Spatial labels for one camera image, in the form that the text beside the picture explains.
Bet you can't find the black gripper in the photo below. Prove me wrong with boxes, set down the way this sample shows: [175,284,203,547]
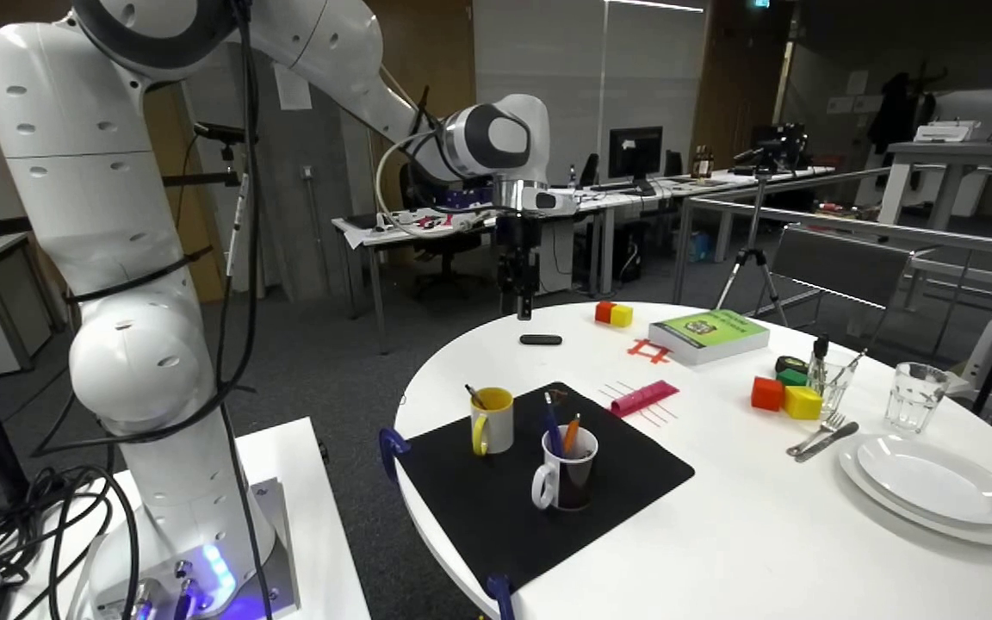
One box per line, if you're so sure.
[491,210,547,323]

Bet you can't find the yellow and white mug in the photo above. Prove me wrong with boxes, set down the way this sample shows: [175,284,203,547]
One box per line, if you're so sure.
[470,383,517,459]

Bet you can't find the blue pen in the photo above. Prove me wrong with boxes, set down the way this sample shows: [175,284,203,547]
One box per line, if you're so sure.
[538,389,566,459]

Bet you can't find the black and white mug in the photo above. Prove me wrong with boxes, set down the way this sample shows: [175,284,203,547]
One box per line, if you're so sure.
[528,424,604,513]

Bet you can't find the long white office desk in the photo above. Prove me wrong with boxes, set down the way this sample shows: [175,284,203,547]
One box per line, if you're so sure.
[332,161,840,302]

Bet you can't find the pink flat ruler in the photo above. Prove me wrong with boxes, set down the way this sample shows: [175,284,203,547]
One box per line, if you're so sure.
[607,375,683,419]

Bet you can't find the black computer monitor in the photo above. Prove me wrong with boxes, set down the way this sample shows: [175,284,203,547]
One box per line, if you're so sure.
[607,125,669,197]

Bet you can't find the green book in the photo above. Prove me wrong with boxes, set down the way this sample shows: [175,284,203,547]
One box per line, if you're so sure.
[645,307,775,368]

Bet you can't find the blue tape strip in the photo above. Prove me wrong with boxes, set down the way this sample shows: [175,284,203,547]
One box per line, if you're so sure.
[487,576,520,620]
[374,424,411,474]

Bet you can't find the black rectangular mat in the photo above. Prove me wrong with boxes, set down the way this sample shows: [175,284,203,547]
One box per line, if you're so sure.
[387,378,700,592]

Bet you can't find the red and yellow blocks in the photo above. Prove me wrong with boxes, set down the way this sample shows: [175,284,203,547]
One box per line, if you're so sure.
[747,370,790,412]

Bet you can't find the large yellow cube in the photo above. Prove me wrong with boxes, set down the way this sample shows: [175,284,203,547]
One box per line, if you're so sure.
[783,383,828,424]

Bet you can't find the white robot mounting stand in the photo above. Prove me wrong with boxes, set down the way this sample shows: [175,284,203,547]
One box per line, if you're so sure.
[0,412,374,620]

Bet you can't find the black marker in glass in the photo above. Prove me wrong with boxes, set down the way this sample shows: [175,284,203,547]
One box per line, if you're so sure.
[808,335,829,396]

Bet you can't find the grey chair back panel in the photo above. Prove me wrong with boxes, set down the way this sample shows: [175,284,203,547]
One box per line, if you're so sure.
[768,219,916,318]

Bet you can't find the silver fork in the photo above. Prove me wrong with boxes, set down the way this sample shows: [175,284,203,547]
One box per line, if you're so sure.
[783,419,846,460]

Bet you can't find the clear glass holding utensils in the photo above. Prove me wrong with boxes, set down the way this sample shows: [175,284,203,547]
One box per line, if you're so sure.
[815,360,866,424]

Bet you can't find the silver knife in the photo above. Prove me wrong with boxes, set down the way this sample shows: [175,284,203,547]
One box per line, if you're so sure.
[797,415,866,466]

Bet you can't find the empty clear glass tumbler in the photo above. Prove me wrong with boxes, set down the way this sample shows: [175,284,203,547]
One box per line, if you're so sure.
[886,358,950,437]

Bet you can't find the small white plate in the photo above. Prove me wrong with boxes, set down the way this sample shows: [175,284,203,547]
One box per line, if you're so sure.
[850,431,992,530]

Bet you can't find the white side desk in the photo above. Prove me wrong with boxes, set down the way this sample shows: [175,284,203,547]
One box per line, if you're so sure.
[876,133,992,228]

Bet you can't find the large white plate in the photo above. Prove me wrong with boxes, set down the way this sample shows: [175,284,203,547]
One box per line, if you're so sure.
[834,439,992,551]

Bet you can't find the red plastic frame piece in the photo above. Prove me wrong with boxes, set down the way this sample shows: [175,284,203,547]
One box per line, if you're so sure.
[628,335,674,368]

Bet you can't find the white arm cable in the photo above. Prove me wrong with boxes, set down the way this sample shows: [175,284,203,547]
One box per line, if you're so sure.
[370,133,429,219]

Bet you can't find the black camera tripod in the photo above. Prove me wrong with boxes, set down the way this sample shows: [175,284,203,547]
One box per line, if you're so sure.
[714,183,793,327]

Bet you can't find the grey metal railing frame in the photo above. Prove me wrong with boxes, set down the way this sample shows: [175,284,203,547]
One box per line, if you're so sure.
[671,161,992,307]

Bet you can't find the black cable bundle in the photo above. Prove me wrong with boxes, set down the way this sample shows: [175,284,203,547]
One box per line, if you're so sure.
[0,459,139,620]

